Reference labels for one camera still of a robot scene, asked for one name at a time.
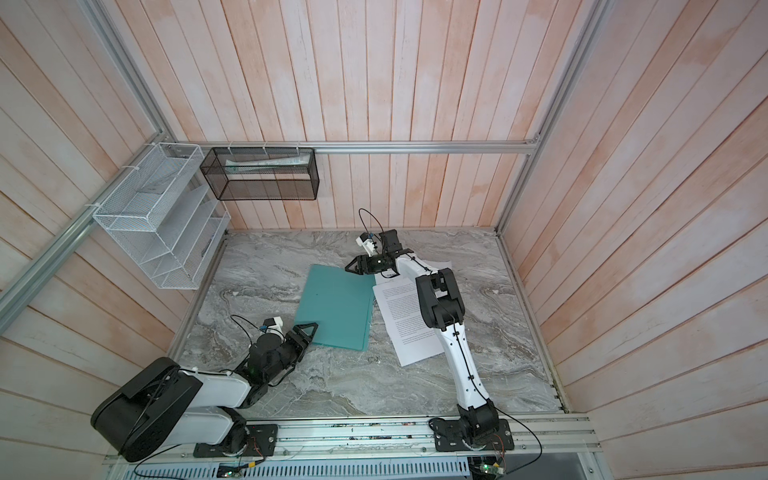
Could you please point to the black mesh wall basket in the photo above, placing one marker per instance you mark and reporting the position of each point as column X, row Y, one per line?
column 302, row 186

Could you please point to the green file folder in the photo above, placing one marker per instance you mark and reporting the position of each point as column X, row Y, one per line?
column 341, row 303

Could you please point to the aluminium mounting rail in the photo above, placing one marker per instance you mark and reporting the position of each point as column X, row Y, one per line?
column 401, row 436

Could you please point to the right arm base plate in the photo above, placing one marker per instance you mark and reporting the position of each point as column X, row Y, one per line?
column 455, row 436

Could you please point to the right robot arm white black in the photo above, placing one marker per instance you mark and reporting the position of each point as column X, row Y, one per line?
column 423, row 311

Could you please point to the white wire mesh rack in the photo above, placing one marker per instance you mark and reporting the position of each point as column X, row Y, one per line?
column 170, row 227

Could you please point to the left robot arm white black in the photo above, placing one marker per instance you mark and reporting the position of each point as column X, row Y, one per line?
column 166, row 404

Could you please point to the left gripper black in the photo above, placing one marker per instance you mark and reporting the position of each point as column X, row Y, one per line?
column 299, row 343

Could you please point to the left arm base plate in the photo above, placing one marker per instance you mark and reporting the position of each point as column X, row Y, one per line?
column 258, row 440

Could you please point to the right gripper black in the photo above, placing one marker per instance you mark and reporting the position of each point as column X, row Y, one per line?
column 361, row 266

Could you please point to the papers in black basket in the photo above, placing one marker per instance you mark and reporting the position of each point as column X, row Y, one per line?
column 262, row 166

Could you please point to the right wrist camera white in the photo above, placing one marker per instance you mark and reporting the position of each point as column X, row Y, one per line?
column 367, row 241

